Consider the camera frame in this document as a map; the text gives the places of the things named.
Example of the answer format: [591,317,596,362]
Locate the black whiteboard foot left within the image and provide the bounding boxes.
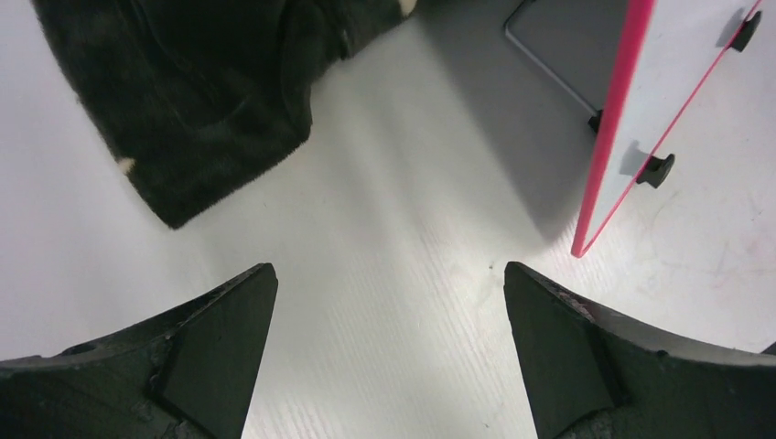
[635,154,675,188]

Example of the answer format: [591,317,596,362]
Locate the black whiteboard foot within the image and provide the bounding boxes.
[635,154,675,188]
[729,10,762,52]

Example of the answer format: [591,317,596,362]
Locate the black floral plush pillow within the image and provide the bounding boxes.
[33,0,415,229]

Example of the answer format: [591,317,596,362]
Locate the black whiteboard foot right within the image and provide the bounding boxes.
[729,10,762,52]

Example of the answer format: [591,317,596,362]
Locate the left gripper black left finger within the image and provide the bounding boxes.
[1,263,278,438]

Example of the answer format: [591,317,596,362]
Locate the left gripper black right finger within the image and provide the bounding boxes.
[503,262,775,438]

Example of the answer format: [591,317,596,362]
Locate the pink framed whiteboard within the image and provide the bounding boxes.
[504,0,766,260]

